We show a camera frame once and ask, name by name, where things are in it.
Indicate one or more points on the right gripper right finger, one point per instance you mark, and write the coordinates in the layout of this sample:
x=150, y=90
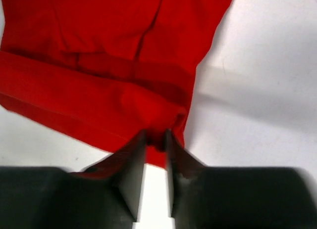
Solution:
x=206, y=197

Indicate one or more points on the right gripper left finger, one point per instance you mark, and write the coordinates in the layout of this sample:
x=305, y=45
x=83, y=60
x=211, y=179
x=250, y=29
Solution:
x=103, y=196

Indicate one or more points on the red t-shirt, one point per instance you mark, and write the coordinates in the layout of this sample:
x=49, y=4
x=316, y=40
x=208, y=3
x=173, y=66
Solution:
x=101, y=71

